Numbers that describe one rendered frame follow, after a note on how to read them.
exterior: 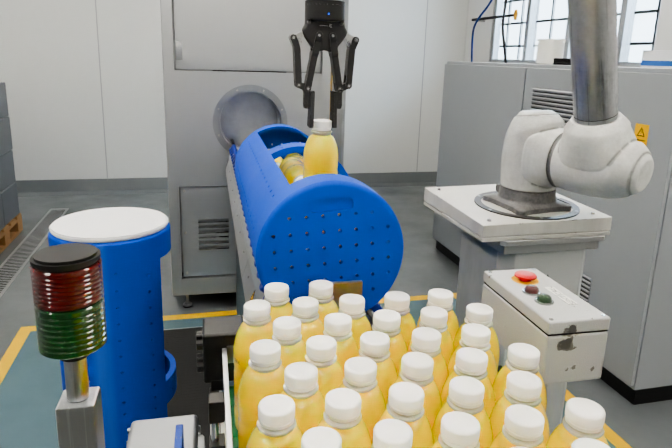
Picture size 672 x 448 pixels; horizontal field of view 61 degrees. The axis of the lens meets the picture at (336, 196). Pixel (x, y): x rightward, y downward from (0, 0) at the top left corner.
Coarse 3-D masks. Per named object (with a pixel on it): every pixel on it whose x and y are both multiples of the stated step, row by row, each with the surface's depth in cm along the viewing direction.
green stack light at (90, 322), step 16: (96, 304) 56; (48, 320) 54; (64, 320) 54; (80, 320) 55; (96, 320) 56; (48, 336) 54; (64, 336) 54; (80, 336) 55; (96, 336) 56; (48, 352) 55; (64, 352) 55; (80, 352) 55
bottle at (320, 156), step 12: (312, 132) 111; (324, 132) 110; (312, 144) 110; (324, 144) 110; (336, 144) 112; (312, 156) 110; (324, 156) 110; (336, 156) 111; (312, 168) 111; (324, 168) 110; (336, 168) 113
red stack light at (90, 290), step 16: (32, 272) 53; (48, 272) 53; (64, 272) 53; (80, 272) 54; (96, 272) 55; (32, 288) 54; (48, 288) 53; (64, 288) 53; (80, 288) 54; (96, 288) 56; (48, 304) 53; (64, 304) 54; (80, 304) 54
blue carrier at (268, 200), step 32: (288, 128) 180; (256, 160) 145; (256, 192) 123; (288, 192) 104; (320, 192) 103; (352, 192) 104; (256, 224) 109; (288, 224) 103; (320, 224) 104; (352, 224) 106; (384, 224) 107; (256, 256) 104; (288, 256) 104; (320, 256) 106; (352, 256) 107; (384, 256) 109; (384, 288) 110
